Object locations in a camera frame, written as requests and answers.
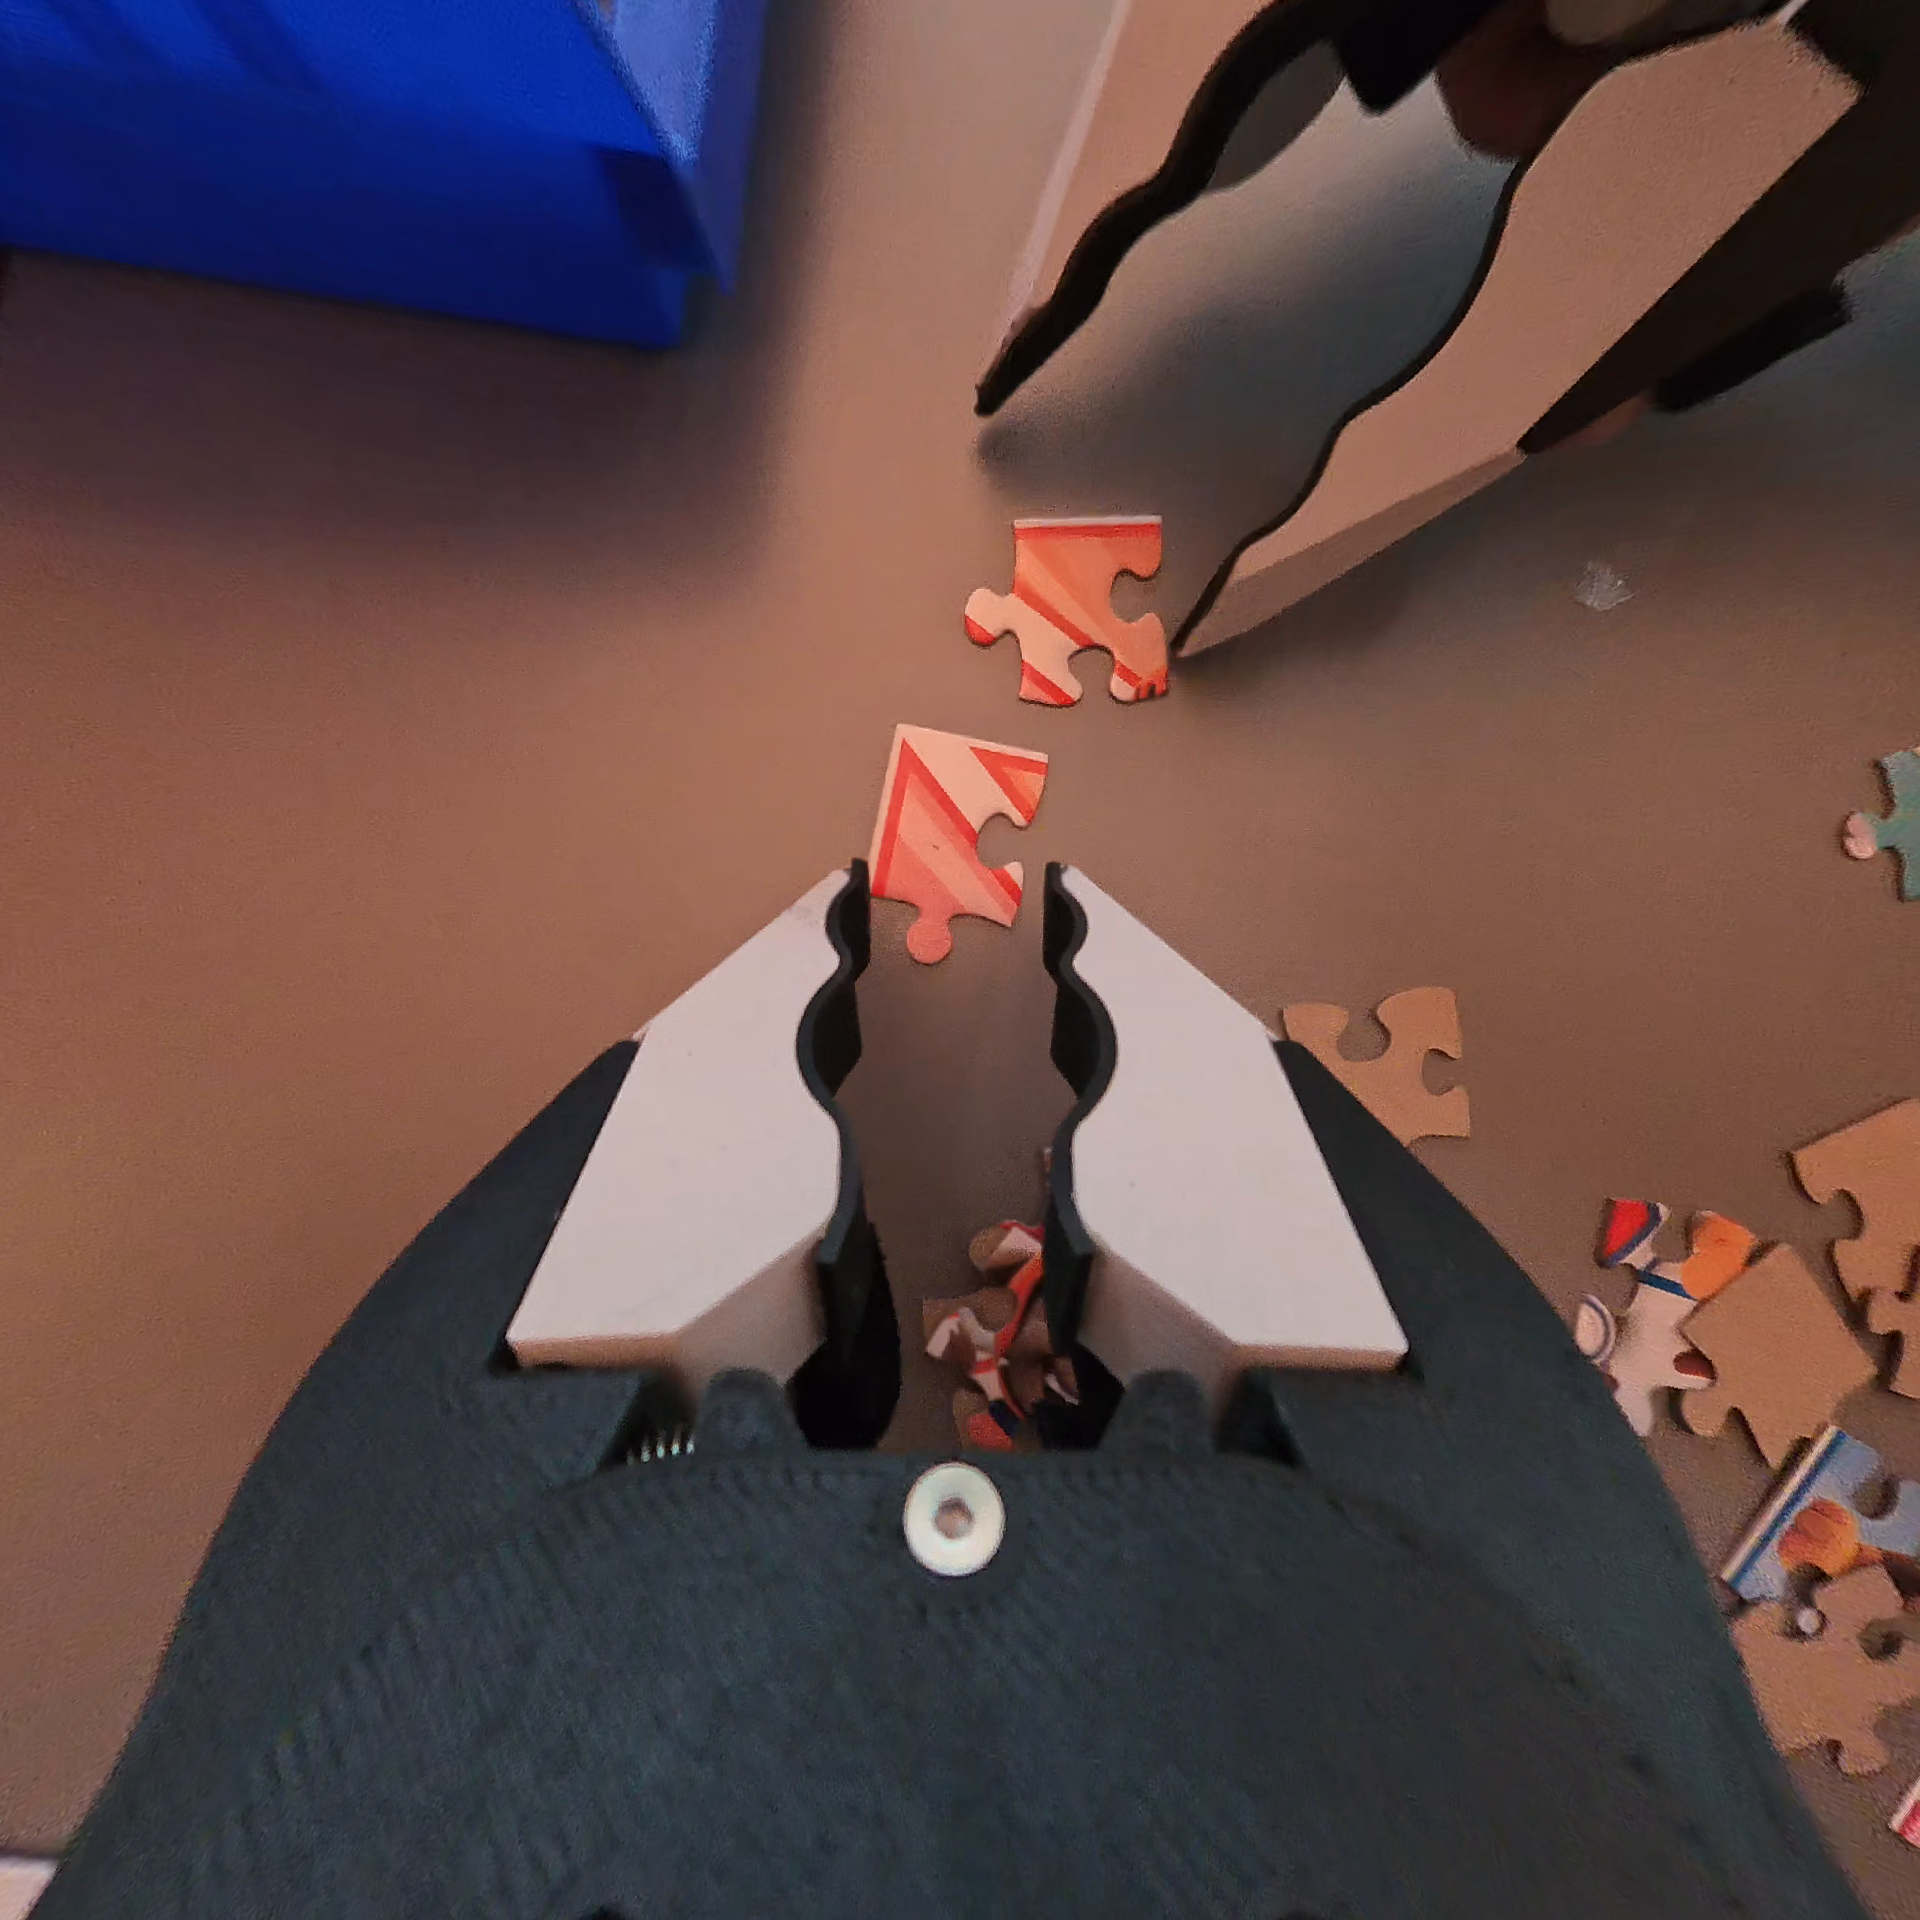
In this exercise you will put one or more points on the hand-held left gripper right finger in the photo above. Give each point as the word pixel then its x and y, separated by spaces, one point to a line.
pixel 1231 1185

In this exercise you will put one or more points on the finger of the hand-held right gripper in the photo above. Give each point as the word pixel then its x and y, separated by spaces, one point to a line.
pixel 1621 270
pixel 1154 106

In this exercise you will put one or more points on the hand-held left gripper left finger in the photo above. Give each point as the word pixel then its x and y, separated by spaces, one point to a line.
pixel 692 1185

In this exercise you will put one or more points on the plain brown puzzle piece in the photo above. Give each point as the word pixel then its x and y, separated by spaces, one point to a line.
pixel 1394 1089
pixel 1903 1343
pixel 1823 1681
pixel 1780 1350
pixel 1868 1185

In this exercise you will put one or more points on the red pink striped puzzle piece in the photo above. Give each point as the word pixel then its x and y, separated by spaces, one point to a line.
pixel 937 840

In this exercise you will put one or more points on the deep orange edge puzzle piece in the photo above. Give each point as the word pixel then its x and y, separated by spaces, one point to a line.
pixel 1072 599

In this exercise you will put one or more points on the plain teal puzzle piece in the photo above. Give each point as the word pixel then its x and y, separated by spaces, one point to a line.
pixel 1903 826

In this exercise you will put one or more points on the small clear plastic scrap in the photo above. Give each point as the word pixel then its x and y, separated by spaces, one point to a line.
pixel 1602 585

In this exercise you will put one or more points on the white orange blue puzzle piece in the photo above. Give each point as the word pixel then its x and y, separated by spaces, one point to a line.
pixel 1642 1336

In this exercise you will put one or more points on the blue orange dog puzzle piece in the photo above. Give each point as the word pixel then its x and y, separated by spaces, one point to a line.
pixel 1799 1500

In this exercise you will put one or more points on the blue plastic bin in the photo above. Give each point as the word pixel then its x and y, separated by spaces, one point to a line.
pixel 301 150

